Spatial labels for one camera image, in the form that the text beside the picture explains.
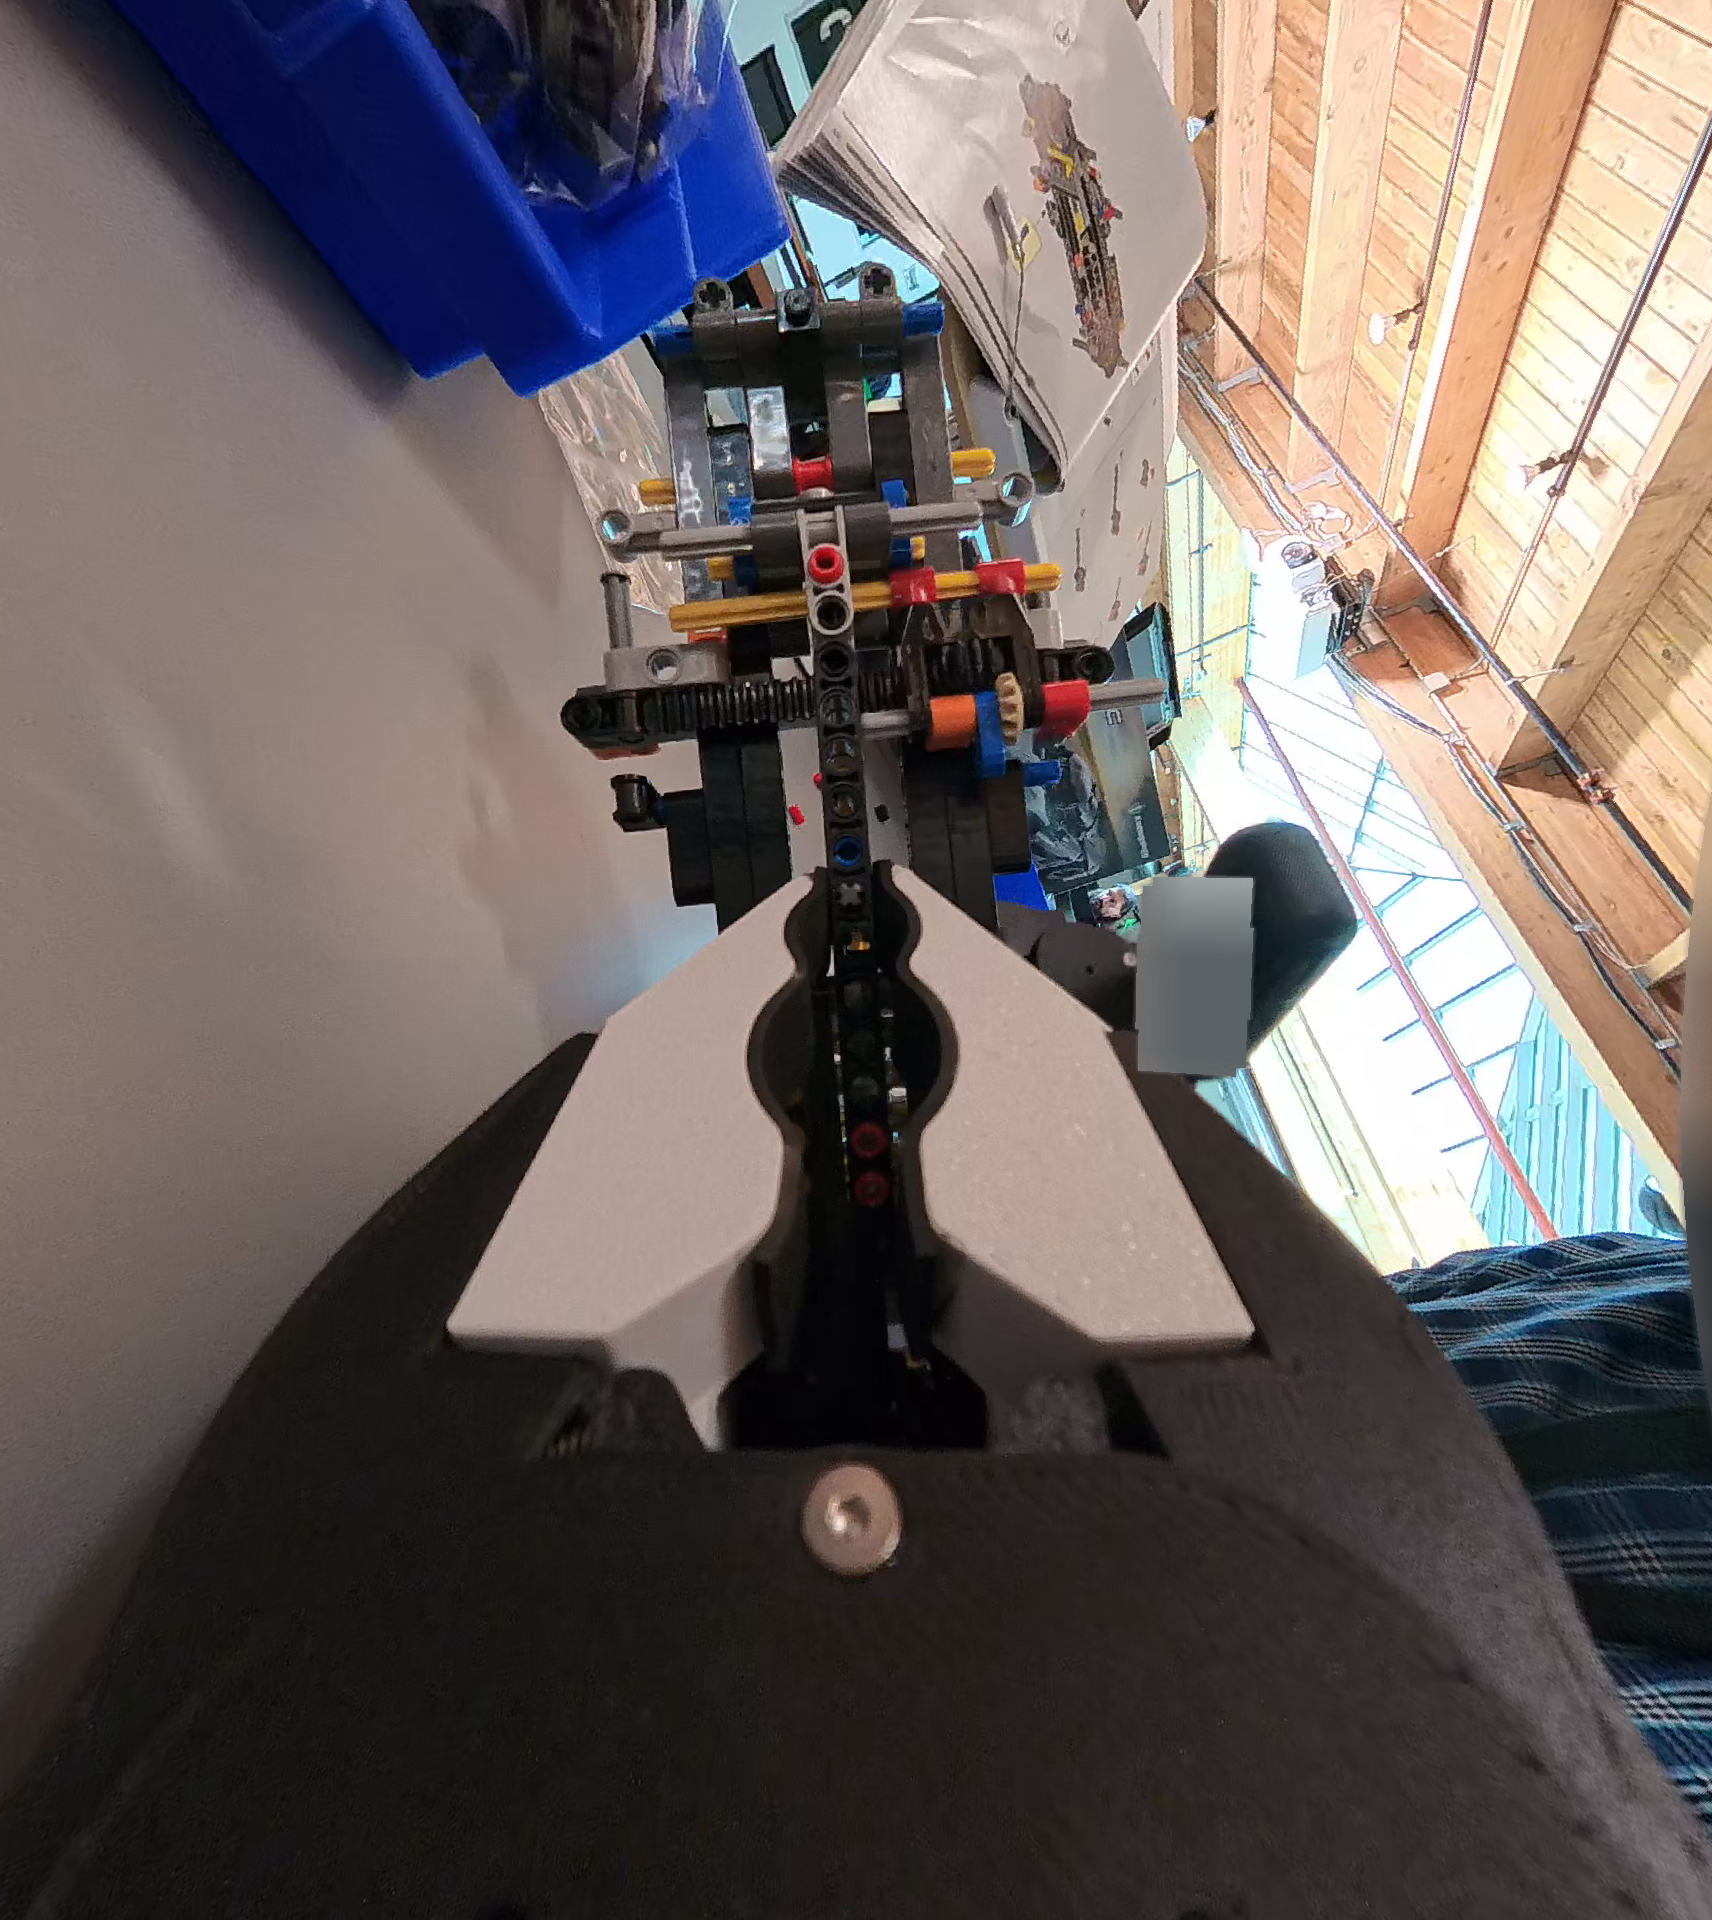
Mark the person's plaid shirt torso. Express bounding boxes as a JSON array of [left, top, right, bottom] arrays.
[[1388, 1230, 1712, 1920]]

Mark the white ceiling-mounted device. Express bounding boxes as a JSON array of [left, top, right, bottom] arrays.
[[1247, 532, 1361, 679]]

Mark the black lego set box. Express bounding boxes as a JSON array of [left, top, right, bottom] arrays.
[[1028, 599, 1193, 887]]

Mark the blue storage box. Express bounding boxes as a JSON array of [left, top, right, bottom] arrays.
[[994, 745, 1086, 919]]

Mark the multicoloured lego vehicle model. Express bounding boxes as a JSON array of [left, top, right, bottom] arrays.
[[561, 257, 1180, 1381]]

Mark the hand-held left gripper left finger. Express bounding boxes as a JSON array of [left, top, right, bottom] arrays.
[[443, 866, 817, 1451]]

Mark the lego instruction booklet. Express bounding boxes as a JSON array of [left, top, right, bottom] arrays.
[[767, 0, 1211, 601]]

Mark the blue plastic bin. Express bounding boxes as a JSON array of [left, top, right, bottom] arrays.
[[106, 0, 798, 400]]

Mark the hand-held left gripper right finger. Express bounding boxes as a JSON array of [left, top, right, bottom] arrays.
[[882, 863, 1260, 1397]]

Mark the flat clear plastic bag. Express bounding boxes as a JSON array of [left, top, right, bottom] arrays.
[[538, 352, 687, 564]]

